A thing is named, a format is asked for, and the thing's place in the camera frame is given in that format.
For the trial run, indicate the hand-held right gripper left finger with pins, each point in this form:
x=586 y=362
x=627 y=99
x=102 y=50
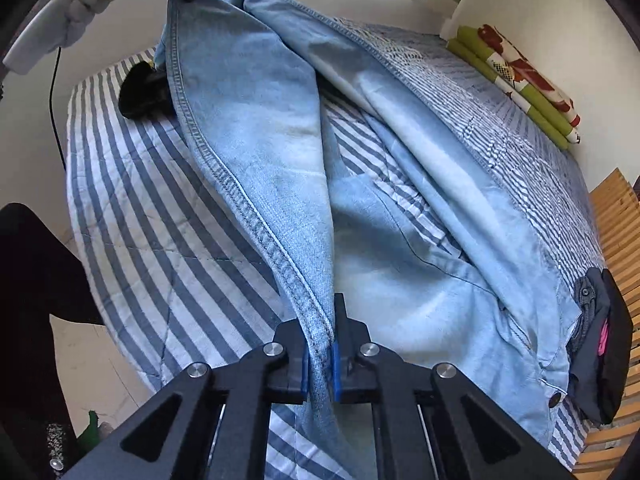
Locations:
x=300 y=370

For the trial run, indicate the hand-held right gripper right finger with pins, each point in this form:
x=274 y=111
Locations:
x=336 y=370

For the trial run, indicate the light blue denim jeans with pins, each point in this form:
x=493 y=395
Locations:
x=280 y=135

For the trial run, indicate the person's left hand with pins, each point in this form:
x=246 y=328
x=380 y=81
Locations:
x=82 y=10

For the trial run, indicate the crumpled black garment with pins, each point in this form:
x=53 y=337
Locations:
x=142 y=95

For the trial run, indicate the small green item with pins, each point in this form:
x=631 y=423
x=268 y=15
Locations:
x=97 y=432

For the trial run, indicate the blue white striped bedcover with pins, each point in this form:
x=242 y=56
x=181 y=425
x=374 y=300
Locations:
x=150 y=220

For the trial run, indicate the person's dark trouser leg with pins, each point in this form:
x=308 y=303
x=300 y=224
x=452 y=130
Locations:
x=30 y=285

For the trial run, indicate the stack of folded dark clothes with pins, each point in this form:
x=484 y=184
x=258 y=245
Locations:
x=587 y=310

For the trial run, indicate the folded black garment pink label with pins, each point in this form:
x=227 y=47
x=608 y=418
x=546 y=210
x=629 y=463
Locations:
x=617 y=360

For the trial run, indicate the folded green floral blanket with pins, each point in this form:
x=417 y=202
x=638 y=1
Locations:
x=530 y=85

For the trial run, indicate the wooden slatted bed rail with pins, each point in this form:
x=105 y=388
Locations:
x=615 y=200

